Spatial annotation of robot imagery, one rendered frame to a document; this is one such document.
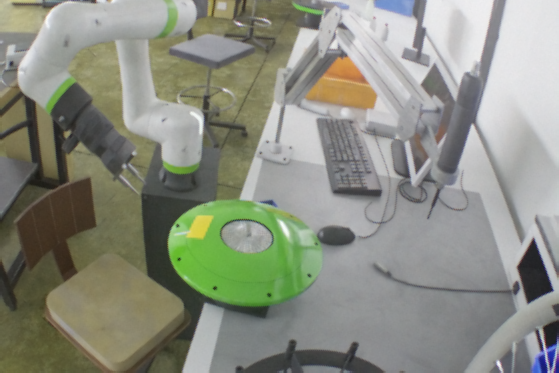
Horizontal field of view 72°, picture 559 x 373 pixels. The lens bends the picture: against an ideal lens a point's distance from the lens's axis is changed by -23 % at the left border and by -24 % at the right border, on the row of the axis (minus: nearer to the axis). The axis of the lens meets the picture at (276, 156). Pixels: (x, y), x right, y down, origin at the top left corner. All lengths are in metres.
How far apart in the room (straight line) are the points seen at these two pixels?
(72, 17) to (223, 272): 0.56
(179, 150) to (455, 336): 0.97
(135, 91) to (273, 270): 0.77
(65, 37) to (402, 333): 0.95
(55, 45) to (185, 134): 0.69
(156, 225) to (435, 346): 1.00
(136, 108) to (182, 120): 0.16
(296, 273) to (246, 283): 0.10
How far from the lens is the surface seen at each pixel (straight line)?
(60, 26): 0.89
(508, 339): 0.47
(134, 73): 1.43
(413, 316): 1.14
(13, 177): 2.65
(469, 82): 0.72
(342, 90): 1.95
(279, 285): 0.90
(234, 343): 0.99
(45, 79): 0.95
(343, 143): 1.66
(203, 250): 0.93
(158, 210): 1.57
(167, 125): 1.46
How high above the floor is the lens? 1.72
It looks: 31 degrees down
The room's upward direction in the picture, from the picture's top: 9 degrees clockwise
